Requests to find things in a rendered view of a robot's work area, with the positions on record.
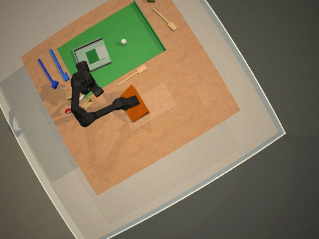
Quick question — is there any green putting mat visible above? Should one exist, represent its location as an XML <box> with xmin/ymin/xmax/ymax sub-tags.
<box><xmin>57</xmin><ymin>2</ymin><xmax>165</xmax><ymax>88</ymax></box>

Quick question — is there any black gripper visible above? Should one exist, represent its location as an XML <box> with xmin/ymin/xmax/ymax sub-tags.
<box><xmin>85</xmin><ymin>79</ymin><xmax>104</xmax><ymax>97</ymax></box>

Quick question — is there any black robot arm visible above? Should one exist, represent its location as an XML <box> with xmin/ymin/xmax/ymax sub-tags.
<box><xmin>70</xmin><ymin>61</ymin><xmax>140</xmax><ymax>127</ymax></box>

